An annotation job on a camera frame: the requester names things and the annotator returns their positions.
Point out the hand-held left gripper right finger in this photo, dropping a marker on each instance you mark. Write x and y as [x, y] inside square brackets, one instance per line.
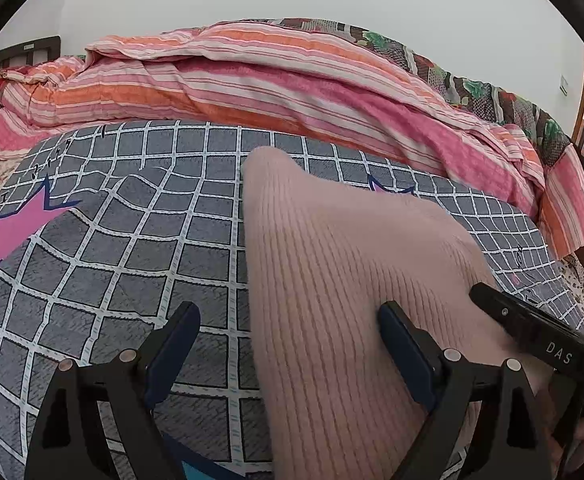
[404, 350]

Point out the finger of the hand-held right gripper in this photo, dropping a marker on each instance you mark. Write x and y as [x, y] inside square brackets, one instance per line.
[504, 312]

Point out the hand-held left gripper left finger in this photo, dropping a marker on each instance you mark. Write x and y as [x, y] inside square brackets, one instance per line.
[169, 350]

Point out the pink ribbed knit sweater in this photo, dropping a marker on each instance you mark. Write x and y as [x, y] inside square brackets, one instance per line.
[332, 285]

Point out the grey checked bed sheet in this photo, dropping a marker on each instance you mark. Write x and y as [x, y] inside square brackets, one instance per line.
[121, 270]

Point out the floral patchwork blanket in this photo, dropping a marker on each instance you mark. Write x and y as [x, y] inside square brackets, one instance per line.
[472, 90]

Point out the pink orange striped quilt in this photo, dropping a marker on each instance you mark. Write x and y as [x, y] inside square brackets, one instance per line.
[272, 90]

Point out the dark wooden headboard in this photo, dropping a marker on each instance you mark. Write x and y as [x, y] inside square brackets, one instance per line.
[36, 50]

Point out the white wall switch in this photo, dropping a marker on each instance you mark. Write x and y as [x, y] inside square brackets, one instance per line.
[564, 85]

